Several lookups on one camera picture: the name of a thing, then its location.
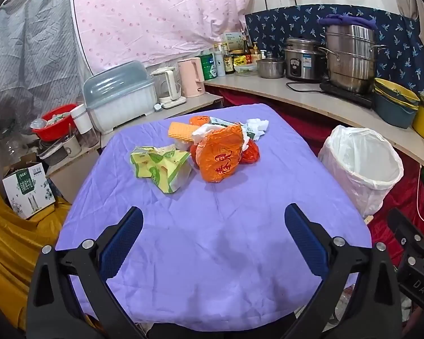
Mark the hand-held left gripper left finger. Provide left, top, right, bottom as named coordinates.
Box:
left=27, top=207, right=152, bottom=339

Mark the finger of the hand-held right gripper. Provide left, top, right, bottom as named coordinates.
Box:
left=388, top=208, right=424, bottom=253

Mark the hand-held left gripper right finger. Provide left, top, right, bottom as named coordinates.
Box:
left=284, top=203, right=403, bottom=339

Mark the bin with white liner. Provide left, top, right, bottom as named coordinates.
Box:
left=318, top=125, right=404, bottom=219

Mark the yellow green tissue packet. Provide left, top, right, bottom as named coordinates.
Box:
left=130, top=145, right=192, bottom=194

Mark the orange plastic bag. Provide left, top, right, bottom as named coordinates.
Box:
left=196, top=123, right=244, bottom=183

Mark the red cloth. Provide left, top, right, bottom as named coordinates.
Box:
left=269, top=94, right=424, bottom=267

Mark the purple tablecloth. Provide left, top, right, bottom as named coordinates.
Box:
left=56, top=103, right=372, bottom=329

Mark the red plastic bag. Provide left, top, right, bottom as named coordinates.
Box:
left=239, top=139, right=261, bottom=165

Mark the white cardboard box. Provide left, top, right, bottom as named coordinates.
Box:
left=2, top=162, right=56, bottom=220

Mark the small beige cup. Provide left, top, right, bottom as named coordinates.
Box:
left=62, top=134, right=82, bottom=158

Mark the yellow cloth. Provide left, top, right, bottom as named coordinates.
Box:
left=0, top=182, right=73, bottom=329

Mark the yellow sponge wafer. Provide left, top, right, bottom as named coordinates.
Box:
left=168, top=121, right=198, bottom=142

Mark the white crumpled tissue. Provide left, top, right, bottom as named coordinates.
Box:
left=245, top=117, right=270, bottom=139

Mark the white tall cup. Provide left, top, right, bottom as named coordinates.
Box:
left=70, top=103, right=93, bottom=135

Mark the red plastic basin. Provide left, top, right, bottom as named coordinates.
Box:
left=30, top=104, right=79, bottom=142

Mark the white dish drainer box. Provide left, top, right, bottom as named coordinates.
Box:
left=83, top=61, right=156, bottom=135

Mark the black induction cooker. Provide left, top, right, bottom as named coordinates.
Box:
left=320, top=79, right=375, bottom=109

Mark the wooden counter shelf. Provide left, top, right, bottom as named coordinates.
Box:
left=203, top=74, right=424, bottom=174

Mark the white electric kettle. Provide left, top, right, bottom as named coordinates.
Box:
left=150, top=66, right=188, bottom=109

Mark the steel steamer pot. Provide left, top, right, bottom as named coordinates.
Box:
left=318, top=25, right=387, bottom=94

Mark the steel bowl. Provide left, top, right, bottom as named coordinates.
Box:
left=256, top=57, right=286, bottom=79

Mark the pink electric kettle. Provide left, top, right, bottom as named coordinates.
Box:
left=178, top=56, right=206, bottom=98

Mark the steel rice cooker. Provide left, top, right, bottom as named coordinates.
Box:
left=283, top=38, right=327, bottom=82

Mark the dark sauce bottle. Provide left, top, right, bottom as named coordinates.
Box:
left=224, top=47, right=236, bottom=75

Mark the green tin can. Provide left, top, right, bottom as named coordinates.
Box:
left=200, top=53, right=218, bottom=81

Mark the white bottle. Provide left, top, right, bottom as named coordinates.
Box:
left=214, top=50, right=227, bottom=77

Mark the brown sauce bottle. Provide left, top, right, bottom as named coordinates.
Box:
left=242, top=37, right=253, bottom=64

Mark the grey patterned curtain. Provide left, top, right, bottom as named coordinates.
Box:
left=0, top=0, right=92, bottom=149

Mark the purple cloth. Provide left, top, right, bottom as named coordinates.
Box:
left=318, top=13, right=378, bottom=31

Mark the white paper box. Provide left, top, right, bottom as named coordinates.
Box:
left=222, top=32, right=246, bottom=51

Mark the navy printed cloth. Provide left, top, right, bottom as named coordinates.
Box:
left=245, top=4, right=424, bottom=92

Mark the pink dotted sheet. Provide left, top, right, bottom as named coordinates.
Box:
left=71, top=0, right=258, bottom=75

